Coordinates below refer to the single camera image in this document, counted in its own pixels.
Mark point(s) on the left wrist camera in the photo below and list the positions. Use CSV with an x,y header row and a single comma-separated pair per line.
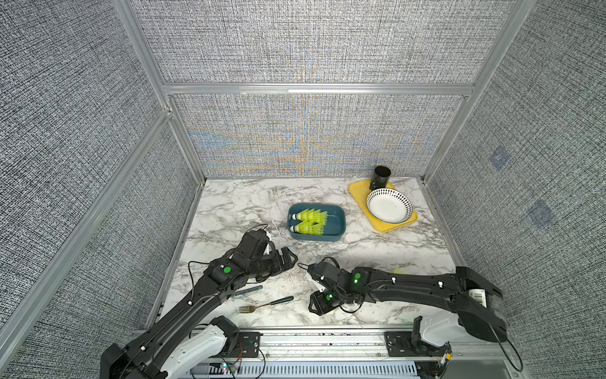
x,y
254,243

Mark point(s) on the black handled fork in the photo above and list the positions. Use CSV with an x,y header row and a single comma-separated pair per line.
x,y
251,308

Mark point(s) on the black cup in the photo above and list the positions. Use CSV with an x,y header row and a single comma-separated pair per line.
x,y
380,178

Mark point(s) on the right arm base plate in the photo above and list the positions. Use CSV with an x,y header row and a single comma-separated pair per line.
x,y
401,344

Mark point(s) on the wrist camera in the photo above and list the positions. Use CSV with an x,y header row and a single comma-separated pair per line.
x,y
325,273
254,243

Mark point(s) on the yellow tray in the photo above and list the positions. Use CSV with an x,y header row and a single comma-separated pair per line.
x,y
360,191

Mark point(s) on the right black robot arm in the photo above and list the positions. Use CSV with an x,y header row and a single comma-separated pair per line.
x,y
477,302

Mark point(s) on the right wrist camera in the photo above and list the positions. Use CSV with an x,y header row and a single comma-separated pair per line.
x,y
325,273

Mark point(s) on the teal pen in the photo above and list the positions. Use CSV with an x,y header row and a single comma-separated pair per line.
x,y
248,291

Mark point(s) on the aluminium front rail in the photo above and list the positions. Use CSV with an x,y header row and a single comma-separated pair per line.
x,y
347,344

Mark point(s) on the yellow shuttlecock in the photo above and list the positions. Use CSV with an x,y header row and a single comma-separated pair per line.
x,y
308,228
315,215

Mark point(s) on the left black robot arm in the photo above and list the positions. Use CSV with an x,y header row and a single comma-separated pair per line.
x,y
147,355

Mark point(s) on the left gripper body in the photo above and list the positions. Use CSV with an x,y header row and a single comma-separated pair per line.
x,y
271,265

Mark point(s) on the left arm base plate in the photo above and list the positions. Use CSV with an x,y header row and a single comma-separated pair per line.
x,y
245,345

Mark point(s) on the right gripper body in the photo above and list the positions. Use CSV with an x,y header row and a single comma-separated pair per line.
x,y
326,301

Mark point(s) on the white patterned bowl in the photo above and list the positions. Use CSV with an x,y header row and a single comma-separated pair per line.
x,y
389,206

